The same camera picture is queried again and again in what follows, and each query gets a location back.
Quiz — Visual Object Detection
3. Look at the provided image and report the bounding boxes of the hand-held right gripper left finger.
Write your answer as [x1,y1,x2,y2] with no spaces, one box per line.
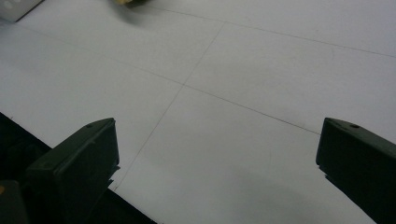
[25,117,121,224]

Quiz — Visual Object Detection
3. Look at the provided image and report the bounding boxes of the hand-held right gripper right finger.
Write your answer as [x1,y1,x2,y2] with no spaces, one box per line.
[315,117,396,224]

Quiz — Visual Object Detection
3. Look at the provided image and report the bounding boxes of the white perforated plastic basket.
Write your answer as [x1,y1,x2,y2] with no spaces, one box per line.
[0,0,45,23]

